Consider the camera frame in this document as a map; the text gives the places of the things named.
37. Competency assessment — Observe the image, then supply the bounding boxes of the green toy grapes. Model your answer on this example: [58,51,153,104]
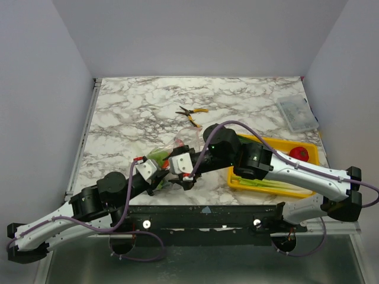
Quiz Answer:
[146,149,170,168]

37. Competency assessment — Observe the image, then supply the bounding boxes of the clear zip top bag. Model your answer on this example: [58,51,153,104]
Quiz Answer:
[144,127,204,190]

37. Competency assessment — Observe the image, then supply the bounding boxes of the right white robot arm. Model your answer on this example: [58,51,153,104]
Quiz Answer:
[166,124,362,232]

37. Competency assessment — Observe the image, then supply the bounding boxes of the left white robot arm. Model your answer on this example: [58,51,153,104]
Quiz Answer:
[6,170,169,264]

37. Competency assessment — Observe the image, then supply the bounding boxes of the green celery toy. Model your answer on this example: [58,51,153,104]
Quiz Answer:
[236,177,313,194]

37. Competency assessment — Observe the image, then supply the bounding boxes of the yellow plastic tray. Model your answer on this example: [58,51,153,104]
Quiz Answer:
[227,137,320,199]

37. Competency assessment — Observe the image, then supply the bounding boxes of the red toy tomato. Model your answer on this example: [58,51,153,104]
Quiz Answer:
[289,147,309,162]

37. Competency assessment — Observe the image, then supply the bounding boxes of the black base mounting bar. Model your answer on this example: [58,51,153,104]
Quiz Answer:
[116,205,306,246]

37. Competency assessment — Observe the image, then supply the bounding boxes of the clear plastic screw box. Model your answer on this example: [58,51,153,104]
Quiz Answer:
[276,95,319,133]

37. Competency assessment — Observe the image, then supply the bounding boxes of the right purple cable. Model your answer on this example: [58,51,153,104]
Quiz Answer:
[189,120,379,257]

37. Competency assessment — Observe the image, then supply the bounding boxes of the purple cable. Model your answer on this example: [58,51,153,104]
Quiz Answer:
[6,157,166,262]
[189,120,379,257]

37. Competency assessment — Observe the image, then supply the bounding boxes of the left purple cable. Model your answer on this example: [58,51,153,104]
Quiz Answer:
[6,157,166,262]

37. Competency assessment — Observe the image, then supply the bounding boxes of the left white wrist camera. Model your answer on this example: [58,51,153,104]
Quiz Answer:
[134,156,160,181]

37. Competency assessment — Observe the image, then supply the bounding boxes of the yellow handled pliers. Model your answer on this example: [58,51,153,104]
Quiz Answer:
[175,105,209,128]

